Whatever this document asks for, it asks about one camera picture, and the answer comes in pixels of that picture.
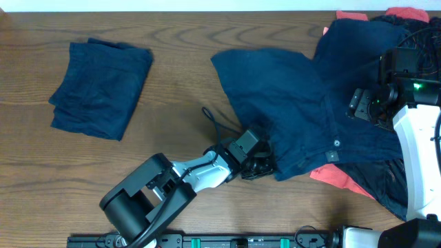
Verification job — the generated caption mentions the navy shorts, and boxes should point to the navy shorts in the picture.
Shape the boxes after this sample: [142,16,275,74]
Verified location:
[212,19,407,180]
[49,38,153,141]

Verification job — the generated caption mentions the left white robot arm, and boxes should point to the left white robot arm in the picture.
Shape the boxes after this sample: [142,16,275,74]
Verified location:
[99,142,275,247]

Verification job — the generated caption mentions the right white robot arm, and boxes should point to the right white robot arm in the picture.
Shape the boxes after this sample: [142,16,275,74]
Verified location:
[347,77,440,220]

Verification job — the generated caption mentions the black patterned shorts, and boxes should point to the black patterned shorts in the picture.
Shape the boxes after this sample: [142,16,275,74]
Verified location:
[340,15,440,220]

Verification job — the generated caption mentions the red orange shorts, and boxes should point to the red orange shorts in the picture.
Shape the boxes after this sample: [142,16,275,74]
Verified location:
[310,7,429,199]

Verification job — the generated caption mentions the folded navy shorts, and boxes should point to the folded navy shorts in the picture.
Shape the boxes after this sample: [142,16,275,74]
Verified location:
[49,38,153,141]

